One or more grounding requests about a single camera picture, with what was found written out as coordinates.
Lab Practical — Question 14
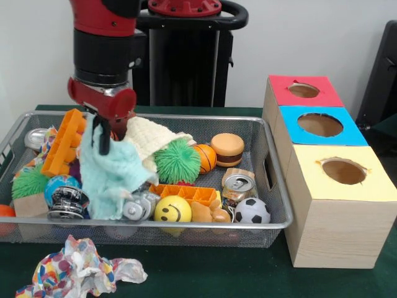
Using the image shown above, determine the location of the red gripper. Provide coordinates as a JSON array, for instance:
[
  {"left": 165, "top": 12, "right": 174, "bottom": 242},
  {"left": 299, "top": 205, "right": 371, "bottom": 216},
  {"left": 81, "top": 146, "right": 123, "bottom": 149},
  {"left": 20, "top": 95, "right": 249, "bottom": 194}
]
[{"left": 67, "top": 77, "right": 138, "bottom": 155}]

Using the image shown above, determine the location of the mint green cloth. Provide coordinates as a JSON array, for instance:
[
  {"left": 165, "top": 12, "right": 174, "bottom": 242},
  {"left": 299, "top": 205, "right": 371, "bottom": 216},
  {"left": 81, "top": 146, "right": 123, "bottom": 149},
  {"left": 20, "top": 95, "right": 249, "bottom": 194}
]
[{"left": 76, "top": 116, "right": 159, "bottom": 220}]

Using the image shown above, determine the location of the cream white cloth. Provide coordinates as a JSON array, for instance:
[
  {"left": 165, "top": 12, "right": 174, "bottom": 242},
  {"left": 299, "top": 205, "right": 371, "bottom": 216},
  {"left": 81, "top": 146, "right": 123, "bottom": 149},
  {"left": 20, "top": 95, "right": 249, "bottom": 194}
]
[{"left": 125, "top": 117, "right": 195, "bottom": 173}]

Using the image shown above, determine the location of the orange plastic tray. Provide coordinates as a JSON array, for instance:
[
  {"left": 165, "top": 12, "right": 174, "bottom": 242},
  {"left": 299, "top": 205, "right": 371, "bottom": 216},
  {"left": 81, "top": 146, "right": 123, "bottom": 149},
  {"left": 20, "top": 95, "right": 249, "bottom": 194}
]
[
  {"left": 40, "top": 108, "right": 87, "bottom": 178},
  {"left": 148, "top": 183, "right": 220, "bottom": 206}
]

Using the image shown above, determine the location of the colourful dotted cloth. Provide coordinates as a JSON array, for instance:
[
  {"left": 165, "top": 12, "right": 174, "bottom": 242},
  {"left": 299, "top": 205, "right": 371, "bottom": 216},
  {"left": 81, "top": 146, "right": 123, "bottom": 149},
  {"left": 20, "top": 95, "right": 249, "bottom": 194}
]
[{"left": 15, "top": 234, "right": 149, "bottom": 298}]

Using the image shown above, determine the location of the shallow mesh bin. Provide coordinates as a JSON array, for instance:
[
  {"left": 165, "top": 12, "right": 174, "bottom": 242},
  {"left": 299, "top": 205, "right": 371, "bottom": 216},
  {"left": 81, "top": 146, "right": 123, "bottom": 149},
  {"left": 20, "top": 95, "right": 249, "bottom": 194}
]
[{"left": 0, "top": 111, "right": 294, "bottom": 248}]

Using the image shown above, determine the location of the wooden box with three holes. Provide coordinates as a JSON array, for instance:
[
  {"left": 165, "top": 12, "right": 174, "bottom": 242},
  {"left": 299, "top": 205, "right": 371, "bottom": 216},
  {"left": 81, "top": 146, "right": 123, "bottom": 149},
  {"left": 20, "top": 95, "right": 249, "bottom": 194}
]
[{"left": 262, "top": 74, "right": 397, "bottom": 269}]

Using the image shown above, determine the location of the green spiky ball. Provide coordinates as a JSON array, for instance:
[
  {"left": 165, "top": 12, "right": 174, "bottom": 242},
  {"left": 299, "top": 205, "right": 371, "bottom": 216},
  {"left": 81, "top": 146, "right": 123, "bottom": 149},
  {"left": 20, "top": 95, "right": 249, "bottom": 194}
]
[{"left": 154, "top": 138, "right": 202, "bottom": 184}]

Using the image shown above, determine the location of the yellow ball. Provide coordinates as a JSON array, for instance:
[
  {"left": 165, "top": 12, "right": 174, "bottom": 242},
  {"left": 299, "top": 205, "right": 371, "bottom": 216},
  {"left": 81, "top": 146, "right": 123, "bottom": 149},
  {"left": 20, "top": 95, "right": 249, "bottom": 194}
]
[{"left": 154, "top": 195, "right": 193, "bottom": 223}]

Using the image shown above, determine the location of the orange toy basketball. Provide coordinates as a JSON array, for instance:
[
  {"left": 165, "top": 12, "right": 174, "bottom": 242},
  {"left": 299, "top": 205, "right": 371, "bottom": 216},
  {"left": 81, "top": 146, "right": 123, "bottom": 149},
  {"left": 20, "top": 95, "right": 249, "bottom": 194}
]
[{"left": 194, "top": 144, "right": 218, "bottom": 174}]

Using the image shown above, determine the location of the toy hamburger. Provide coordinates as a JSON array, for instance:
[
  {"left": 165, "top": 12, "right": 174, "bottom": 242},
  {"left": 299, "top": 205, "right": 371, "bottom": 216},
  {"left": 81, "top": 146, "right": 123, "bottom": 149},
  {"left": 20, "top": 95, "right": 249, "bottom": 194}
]
[{"left": 210, "top": 133, "right": 245, "bottom": 168}]

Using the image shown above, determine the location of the silver pull-tab can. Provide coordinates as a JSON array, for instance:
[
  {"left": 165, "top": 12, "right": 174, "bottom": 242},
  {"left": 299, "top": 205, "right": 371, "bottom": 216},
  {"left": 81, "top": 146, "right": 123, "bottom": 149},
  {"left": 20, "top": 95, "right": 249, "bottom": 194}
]
[{"left": 221, "top": 172, "right": 258, "bottom": 205}]

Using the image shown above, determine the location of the black and white soccer ball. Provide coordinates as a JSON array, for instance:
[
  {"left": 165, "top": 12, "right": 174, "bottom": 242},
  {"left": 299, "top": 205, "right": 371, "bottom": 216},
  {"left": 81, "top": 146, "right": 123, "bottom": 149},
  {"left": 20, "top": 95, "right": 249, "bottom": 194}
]
[{"left": 234, "top": 197, "right": 272, "bottom": 224}]

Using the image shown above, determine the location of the dark green table cloth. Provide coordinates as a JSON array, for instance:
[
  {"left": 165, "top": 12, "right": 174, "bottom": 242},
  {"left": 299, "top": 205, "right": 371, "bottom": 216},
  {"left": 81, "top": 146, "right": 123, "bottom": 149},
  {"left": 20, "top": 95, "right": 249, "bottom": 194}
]
[
  {"left": 0, "top": 104, "right": 397, "bottom": 298},
  {"left": 368, "top": 116, "right": 397, "bottom": 150}
]

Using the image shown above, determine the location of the black upright panel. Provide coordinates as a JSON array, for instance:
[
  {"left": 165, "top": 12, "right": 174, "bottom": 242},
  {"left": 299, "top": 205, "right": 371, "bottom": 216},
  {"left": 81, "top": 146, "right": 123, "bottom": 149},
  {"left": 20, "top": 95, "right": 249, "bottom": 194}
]
[{"left": 356, "top": 20, "right": 397, "bottom": 125}]

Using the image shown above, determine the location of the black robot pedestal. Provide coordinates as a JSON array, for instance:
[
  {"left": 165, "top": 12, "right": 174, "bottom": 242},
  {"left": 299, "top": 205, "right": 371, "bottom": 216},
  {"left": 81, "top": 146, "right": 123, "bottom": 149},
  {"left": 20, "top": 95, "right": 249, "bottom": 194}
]
[{"left": 133, "top": 0, "right": 249, "bottom": 108}]

